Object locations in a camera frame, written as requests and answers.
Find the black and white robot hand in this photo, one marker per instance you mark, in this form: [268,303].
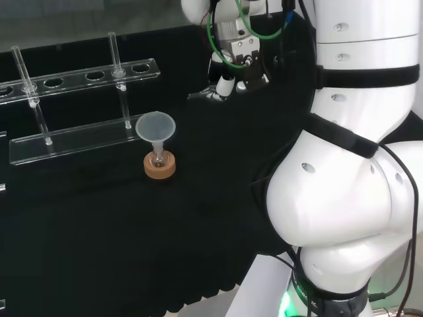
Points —
[254,72]

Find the black bench cloth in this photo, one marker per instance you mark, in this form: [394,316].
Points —
[99,231]

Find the clear plastic funnel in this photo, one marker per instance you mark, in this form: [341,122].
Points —
[155,125]

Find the clear glass weighing funnel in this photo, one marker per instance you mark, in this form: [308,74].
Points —
[198,95]

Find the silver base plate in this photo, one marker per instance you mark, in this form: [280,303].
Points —
[257,290]

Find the small round-bottom glass flask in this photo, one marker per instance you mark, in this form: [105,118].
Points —
[158,160]

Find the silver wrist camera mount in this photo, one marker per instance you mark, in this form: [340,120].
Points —
[238,36]

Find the clear funnel stand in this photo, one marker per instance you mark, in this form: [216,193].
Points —
[82,138]

